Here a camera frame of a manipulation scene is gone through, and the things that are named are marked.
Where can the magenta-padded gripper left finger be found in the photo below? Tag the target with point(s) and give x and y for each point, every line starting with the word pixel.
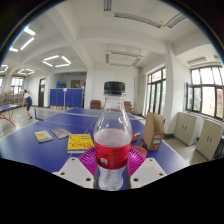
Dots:
pixel 75 171

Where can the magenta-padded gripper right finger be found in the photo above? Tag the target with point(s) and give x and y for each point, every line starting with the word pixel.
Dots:
pixel 146 171

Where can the clear red-label water bottle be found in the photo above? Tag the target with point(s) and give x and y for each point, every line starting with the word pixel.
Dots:
pixel 112 150

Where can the red table tennis paddle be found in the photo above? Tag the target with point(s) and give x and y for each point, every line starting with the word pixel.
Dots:
pixel 143 150
pixel 134 138

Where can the yellow book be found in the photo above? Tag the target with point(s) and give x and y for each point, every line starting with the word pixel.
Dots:
pixel 80 142

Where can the brown cardboard box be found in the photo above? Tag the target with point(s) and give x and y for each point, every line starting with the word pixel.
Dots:
pixel 153 131

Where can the grey-brown booklet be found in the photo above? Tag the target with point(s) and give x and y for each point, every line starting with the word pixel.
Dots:
pixel 61 133

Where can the small yellow and blue booklet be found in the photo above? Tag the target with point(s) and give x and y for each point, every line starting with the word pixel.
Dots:
pixel 43 136

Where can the beige cabinet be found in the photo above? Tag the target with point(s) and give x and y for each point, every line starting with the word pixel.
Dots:
pixel 208 140
pixel 185 128

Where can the brown armchair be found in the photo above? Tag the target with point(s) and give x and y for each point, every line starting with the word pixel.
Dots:
pixel 95 104
pixel 129 107

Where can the blue folded partition boards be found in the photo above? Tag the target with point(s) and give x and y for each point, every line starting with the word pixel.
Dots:
pixel 66 97

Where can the black-framed tall window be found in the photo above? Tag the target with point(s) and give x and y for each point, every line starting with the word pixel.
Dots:
pixel 156 91

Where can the person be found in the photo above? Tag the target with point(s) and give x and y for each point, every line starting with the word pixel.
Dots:
pixel 28 101

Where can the dark brown door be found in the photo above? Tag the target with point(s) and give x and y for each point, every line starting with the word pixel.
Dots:
pixel 42 92

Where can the blue table with red legs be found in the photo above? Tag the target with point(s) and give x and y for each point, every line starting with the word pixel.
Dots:
pixel 6 108

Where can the black-framed wide window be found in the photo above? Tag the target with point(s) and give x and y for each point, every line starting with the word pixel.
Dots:
pixel 206 91

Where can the group of ceiling lights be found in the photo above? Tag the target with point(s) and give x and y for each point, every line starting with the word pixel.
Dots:
pixel 55 61

